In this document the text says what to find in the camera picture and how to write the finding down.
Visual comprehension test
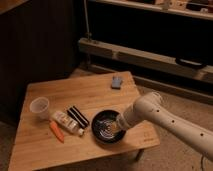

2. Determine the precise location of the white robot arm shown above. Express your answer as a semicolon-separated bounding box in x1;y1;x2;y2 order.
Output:
116;92;213;161

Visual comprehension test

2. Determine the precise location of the black round bowl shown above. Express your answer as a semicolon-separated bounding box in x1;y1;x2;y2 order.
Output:
91;110;126;143

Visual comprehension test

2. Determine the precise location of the white tube bottle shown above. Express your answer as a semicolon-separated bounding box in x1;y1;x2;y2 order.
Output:
52;111;84;136

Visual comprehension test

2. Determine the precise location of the black floor cable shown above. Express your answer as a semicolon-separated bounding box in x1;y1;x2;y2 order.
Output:
200;155;206;171

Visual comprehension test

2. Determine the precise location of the small grey blue object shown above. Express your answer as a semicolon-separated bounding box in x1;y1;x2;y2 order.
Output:
111;76;123;89

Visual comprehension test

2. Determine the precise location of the metal vertical pole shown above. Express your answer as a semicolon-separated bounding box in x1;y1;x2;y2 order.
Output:
83;0;92;41

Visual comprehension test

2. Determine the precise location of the clear plastic cup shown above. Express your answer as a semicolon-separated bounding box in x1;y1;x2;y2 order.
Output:
30;97;49;120

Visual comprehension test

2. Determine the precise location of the black striped rectangular block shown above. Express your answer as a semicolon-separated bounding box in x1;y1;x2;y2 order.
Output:
67;106;89;128

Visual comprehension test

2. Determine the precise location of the wooden table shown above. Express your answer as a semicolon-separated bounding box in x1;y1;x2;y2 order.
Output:
8;72;160;171

